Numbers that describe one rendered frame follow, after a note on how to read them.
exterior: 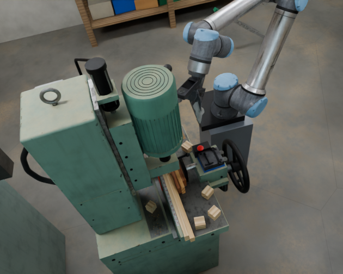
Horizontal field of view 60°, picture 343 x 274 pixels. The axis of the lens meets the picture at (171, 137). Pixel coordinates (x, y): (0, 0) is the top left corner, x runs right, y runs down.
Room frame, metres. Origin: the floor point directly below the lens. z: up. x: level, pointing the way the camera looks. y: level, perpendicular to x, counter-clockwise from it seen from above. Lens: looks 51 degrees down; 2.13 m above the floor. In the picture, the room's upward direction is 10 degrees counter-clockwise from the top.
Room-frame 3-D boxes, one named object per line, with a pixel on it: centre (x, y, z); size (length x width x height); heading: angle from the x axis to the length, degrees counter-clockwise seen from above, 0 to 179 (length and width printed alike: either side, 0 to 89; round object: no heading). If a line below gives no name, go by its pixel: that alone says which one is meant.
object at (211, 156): (0.77, -0.15, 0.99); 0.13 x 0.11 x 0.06; 10
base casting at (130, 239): (0.72, 0.16, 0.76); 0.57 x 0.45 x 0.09; 100
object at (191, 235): (0.76, 0.05, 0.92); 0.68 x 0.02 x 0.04; 10
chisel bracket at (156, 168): (0.74, 0.06, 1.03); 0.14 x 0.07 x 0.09; 100
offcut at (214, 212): (0.52, -0.12, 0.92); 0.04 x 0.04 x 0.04; 35
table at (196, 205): (0.75, -0.06, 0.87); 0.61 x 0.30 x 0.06; 10
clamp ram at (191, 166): (0.75, -0.06, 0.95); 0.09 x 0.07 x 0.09; 10
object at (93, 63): (0.72, 0.18, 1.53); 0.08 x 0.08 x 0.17; 10
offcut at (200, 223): (0.49, -0.05, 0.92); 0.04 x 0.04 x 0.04; 89
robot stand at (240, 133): (1.39, -0.39, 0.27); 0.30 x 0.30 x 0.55; 6
